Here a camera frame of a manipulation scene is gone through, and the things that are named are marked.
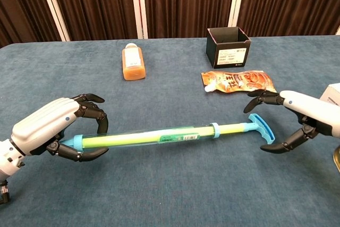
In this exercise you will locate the brass round object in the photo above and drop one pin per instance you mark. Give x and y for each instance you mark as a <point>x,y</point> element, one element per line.
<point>338,158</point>

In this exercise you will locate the orange juice bottle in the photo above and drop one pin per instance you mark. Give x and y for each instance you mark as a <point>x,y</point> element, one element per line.
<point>134,70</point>

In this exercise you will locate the white cardboard box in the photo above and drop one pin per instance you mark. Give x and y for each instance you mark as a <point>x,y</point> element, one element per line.
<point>333,91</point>

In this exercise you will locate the brown curtain panel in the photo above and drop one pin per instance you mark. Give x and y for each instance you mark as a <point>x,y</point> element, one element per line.
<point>21,6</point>
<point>186,3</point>
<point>292,1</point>
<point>93,3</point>

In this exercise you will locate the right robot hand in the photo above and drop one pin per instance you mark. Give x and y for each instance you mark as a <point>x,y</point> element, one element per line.
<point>313,110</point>

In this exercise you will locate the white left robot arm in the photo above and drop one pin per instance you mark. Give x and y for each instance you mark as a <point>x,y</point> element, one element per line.
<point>8,163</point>

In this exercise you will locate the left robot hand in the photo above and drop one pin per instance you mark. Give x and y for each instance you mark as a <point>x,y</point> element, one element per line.
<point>42,123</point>

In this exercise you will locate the black cardboard box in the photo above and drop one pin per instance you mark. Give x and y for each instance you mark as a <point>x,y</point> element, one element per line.
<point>231,57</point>

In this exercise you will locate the orange spout pouch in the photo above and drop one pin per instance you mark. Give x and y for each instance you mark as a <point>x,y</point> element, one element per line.
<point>252,82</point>

